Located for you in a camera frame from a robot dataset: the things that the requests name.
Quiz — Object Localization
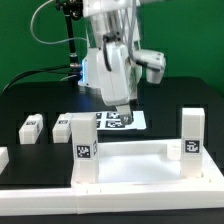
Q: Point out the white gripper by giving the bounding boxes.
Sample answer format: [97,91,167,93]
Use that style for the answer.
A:
[97,44,136,125]

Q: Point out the white desk top tray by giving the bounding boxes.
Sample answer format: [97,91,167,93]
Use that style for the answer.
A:
[71,139,223,185]

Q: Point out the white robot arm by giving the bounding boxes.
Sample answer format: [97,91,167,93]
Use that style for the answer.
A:
[78,0,142,125]

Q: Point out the fiducial marker sheet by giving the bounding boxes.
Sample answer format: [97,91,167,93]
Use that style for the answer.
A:
[95,111,146,130]

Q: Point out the white L-shaped fence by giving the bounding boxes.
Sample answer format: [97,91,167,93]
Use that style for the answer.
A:
[0,146,224,217]

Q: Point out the white block left edge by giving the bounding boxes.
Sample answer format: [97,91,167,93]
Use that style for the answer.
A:
[0,147,9,174]

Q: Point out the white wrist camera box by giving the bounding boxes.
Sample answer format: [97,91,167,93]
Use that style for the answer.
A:
[134,49,166,84]

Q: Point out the black cables on table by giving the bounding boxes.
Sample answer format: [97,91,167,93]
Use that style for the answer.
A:
[0,64,83,96]

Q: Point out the grey cable loop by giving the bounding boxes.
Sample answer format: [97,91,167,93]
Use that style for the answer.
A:
[30,0,90,46]

